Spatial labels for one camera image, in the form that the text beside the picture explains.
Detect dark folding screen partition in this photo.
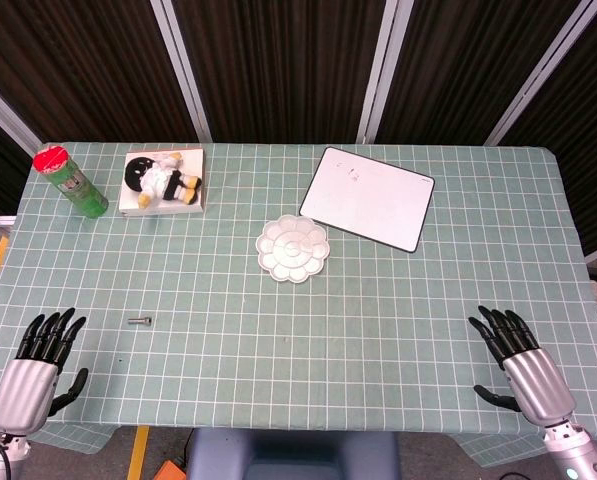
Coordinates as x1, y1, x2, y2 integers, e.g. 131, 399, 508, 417
0, 0, 597, 261

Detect orange box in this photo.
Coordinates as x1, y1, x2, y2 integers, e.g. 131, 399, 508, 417
153, 459, 189, 480

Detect green checked tablecloth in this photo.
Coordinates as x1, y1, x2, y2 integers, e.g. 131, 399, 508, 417
0, 141, 597, 455

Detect white drawing board black frame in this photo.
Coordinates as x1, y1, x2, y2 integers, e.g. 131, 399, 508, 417
298, 146, 436, 254

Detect white flower-shaped paint palette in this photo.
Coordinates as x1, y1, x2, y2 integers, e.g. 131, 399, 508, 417
255, 214, 329, 286

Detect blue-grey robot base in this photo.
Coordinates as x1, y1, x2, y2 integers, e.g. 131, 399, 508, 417
185, 428, 402, 480

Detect black and white plush doll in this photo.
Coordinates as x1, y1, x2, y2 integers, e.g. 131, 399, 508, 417
123, 151, 202, 209

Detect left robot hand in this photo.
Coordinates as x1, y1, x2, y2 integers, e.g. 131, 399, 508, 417
0, 307, 90, 433

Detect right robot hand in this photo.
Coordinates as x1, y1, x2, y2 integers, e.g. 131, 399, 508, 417
467, 305, 577, 427

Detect white flat box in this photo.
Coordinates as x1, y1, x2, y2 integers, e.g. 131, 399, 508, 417
118, 147, 205, 217

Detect green can with red lid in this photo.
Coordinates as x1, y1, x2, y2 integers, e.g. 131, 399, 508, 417
32, 145, 110, 220

